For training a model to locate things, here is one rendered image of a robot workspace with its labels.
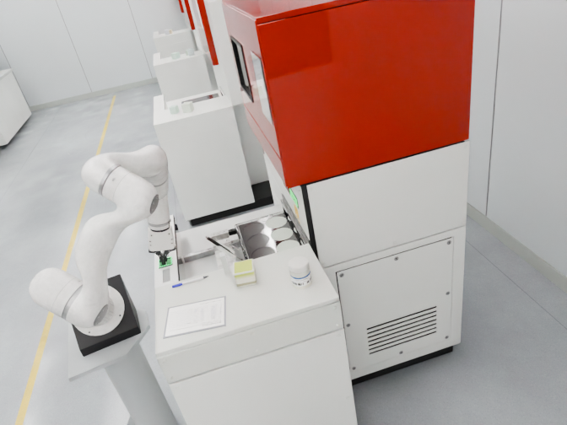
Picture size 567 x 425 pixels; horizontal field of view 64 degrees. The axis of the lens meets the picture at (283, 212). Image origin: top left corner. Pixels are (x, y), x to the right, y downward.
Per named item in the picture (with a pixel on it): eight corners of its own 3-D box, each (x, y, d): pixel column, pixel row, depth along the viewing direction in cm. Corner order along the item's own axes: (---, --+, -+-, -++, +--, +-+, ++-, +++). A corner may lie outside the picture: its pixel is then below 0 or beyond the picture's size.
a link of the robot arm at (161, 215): (145, 226, 171) (170, 223, 173) (142, 195, 165) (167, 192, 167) (144, 216, 178) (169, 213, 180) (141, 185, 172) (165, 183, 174)
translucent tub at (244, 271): (256, 271, 169) (252, 257, 166) (257, 284, 163) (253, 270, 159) (236, 276, 169) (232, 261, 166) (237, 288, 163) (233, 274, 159)
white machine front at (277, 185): (274, 187, 257) (261, 121, 236) (320, 269, 187) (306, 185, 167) (269, 188, 256) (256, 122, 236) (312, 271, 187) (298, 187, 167)
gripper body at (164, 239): (172, 218, 181) (175, 242, 186) (146, 221, 179) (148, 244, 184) (173, 228, 175) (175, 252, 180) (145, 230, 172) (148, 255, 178)
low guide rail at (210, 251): (287, 231, 216) (286, 225, 214) (288, 233, 214) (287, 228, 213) (185, 260, 210) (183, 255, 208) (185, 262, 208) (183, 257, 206)
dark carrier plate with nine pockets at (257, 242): (307, 207, 218) (306, 206, 217) (331, 244, 188) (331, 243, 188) (238, 226, 213) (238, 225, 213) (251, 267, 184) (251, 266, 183)
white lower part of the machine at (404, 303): (391, 266, 308) (385, 157, 266) (461, 354, 238) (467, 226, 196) (293, 296, 299) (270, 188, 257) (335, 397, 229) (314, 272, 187)
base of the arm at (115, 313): (84, 346, 166) (70, 344, 149) (62, 300, 170) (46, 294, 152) (133, 319, 172) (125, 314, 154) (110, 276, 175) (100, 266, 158)
